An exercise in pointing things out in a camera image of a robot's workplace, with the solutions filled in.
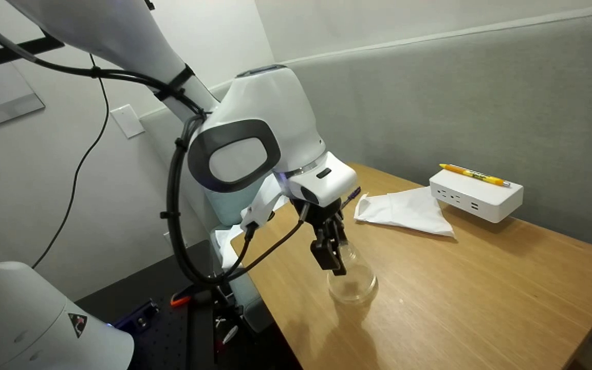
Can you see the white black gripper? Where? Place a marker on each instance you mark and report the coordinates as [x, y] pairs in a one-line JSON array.
[[327, 222]]

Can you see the clear plastic cup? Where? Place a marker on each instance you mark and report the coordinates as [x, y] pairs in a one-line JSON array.
[[354, 299], [358, 276]]

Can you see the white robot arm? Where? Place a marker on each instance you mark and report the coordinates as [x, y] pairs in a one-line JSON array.
[[262, 126]]

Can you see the light blue chair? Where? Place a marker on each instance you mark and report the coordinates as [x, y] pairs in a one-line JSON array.
[[251, 306]]

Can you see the white cloth on chair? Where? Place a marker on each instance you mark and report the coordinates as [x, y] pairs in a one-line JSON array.
[[222, 242]]

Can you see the white power box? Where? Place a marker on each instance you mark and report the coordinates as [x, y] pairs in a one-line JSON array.
[[478, 198]]

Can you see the yellow marker pen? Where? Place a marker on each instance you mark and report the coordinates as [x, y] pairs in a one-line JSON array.
[[475, 175]]

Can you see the blue object on floor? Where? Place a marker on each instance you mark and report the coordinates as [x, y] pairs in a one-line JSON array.
[[137, 319]]

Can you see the orange handled tool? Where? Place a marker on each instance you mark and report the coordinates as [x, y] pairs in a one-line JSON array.
[[187, 297]]

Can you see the white wall switch plate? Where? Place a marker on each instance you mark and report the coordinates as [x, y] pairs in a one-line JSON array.
[[127, 123]]

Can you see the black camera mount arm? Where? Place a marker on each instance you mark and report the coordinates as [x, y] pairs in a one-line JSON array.
[[33, 46]]

